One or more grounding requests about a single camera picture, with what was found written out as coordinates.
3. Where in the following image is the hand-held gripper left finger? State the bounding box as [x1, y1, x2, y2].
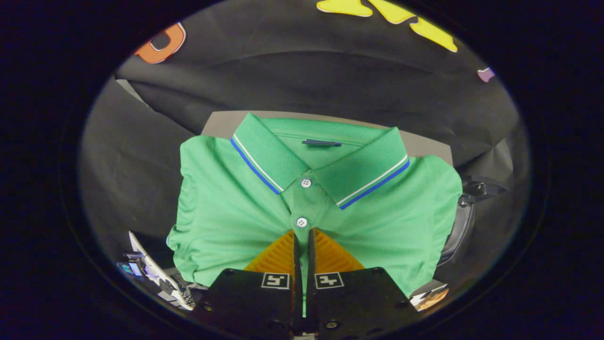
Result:
[193, 229, 302, 339]

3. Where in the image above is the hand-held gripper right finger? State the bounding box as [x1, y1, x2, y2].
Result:
[307, 228, 421, 339]

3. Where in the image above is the green polo shirt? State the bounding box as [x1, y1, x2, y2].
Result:
[166, 112, 463, 299]

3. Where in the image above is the grey washing machine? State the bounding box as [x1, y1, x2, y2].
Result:
[436, 174, 510, 267]

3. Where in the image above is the orange and white item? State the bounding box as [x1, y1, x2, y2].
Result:
[410, 282, 450, 312]

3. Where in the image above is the grey metal cabinet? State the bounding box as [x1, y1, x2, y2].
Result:
[201, 110, 454, 167]

